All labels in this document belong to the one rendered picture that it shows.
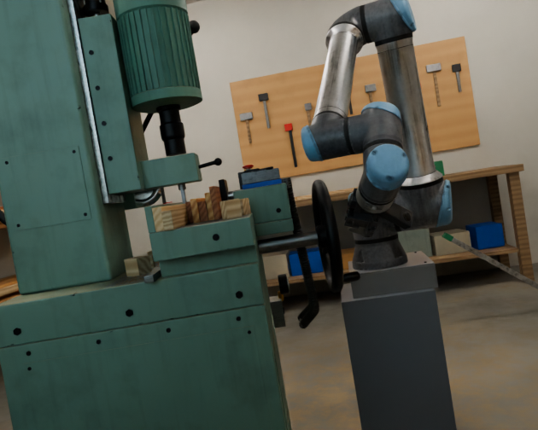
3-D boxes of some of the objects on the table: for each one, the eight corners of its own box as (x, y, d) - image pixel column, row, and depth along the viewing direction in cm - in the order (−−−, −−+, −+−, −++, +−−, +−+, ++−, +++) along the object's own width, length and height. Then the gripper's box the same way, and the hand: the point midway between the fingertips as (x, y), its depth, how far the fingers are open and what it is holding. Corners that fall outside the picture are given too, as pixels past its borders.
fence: (155, 232, 106) (150, 206, 105) (148, 233, 106) (143, 206, 105) (195, 217, 166) (192, 200, 165) (190, 218, 166) (187, 201, 165)
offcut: (228, 219, 110) (225, 200, 110) (222, 219, 113) (219, 201, 112) (242, 217, 112) (239, 198, 111) (236, 217, 114) (233, 199, 114)
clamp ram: (253, 210, 131) (247, 175, 131) (224, 214, 131) (218, 179, 131) (254, 209, 140) (248, 176, 140) (226, 213, 140) (220, 180, 140)
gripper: (356, 177, 128) (343, 214, 147) (350, 210, 124) (337, 243, 143) (390, 184, 127) (373, 221, 146) (386, 217, 123) (368, 250, 142)
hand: (366, 232), depth 143 cm, fingers closed
